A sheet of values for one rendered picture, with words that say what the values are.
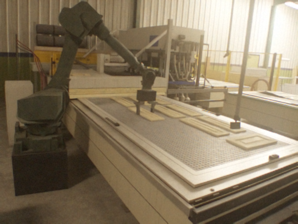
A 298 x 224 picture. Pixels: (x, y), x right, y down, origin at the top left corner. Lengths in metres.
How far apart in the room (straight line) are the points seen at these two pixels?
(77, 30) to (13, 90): 1.99
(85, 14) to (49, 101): 1.02
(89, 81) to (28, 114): 1.59
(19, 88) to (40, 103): 1.63
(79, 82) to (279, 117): 4.17
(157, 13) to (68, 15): 7.26
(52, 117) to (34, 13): 5.84
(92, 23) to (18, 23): 5.54
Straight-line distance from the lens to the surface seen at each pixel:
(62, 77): 3.11
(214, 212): 1.59
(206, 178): 1.71
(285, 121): 5.72
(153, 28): 6.56
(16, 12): 8.30
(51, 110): 2.79
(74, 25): 2.78
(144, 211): 2.09
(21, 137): 3.00
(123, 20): 9.12
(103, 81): 4.26
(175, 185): 1.62
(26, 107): 2.87
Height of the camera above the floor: 1.66
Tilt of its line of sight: 13 degrees down
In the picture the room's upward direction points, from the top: 4 degrees clockwise
